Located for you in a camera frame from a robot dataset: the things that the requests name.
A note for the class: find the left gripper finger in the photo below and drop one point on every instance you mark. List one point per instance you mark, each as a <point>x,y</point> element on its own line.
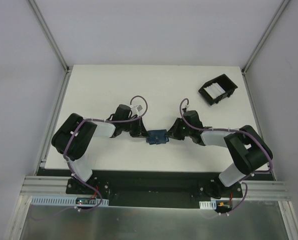
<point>139,135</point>
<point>144,126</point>

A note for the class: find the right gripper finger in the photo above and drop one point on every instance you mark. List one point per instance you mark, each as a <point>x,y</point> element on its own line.
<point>174,130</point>
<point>176,137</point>

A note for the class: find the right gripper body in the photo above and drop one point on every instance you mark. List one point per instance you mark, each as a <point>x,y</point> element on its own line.
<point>175,128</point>

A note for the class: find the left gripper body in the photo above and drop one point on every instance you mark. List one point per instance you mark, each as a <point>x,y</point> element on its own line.
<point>140,128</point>

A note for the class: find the blue leather card holder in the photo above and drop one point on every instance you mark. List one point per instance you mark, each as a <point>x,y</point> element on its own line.
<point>157,137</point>

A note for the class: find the black card tray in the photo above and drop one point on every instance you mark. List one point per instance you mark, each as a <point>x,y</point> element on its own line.
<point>225,82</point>

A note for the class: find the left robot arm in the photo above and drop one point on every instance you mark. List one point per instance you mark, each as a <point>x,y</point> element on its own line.
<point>74,136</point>

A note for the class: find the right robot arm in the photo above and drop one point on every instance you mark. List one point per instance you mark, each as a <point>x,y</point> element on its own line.
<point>247,149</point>

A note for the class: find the white card stack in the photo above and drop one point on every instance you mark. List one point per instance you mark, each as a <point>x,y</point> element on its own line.
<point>214,90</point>

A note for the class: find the right white cable duct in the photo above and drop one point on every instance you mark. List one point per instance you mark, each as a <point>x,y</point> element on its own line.
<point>208,205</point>

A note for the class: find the white cable duct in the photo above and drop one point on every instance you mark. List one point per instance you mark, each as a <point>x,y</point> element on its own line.
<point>208,205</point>
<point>68,201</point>

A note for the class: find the left aluminium frame post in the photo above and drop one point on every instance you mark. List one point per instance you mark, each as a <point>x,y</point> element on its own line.
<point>48,34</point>

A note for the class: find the aluminium frame post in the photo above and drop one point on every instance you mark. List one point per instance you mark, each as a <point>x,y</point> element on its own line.
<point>265,35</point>
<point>48,34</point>

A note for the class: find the aluminium front rail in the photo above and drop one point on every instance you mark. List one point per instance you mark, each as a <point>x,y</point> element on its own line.
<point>57,185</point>

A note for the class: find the left white cable duct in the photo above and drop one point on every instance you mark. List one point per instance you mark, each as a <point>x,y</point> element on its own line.
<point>68,201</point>

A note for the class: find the right aluminium frame post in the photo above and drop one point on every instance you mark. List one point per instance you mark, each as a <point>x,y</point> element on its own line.
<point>265,35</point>

